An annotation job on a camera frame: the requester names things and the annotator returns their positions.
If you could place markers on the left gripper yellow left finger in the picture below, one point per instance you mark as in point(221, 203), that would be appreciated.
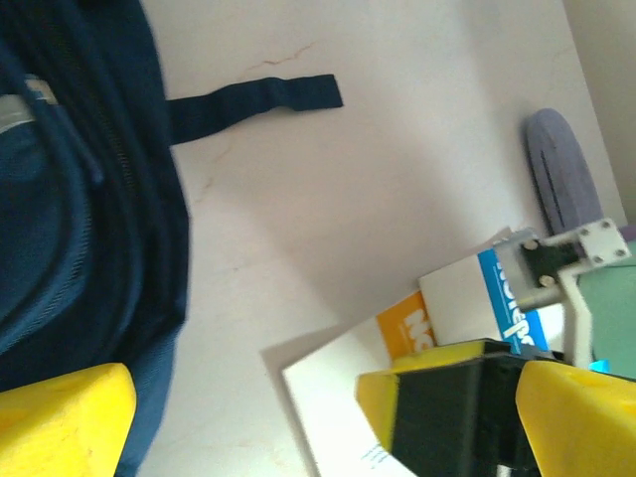
point(54, 427)

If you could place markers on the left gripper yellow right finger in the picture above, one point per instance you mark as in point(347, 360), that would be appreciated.
point(586, 427)

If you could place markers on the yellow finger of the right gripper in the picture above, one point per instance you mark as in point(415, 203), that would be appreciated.
point(442, 412)

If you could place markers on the white notebook orange stripe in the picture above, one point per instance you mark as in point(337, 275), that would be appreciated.
point(402, 323)

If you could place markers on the cream paper notebook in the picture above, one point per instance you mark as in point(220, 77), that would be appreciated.
point(338, 387)

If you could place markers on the navy blue backpack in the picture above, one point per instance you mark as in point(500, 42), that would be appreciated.
point(89, 208)

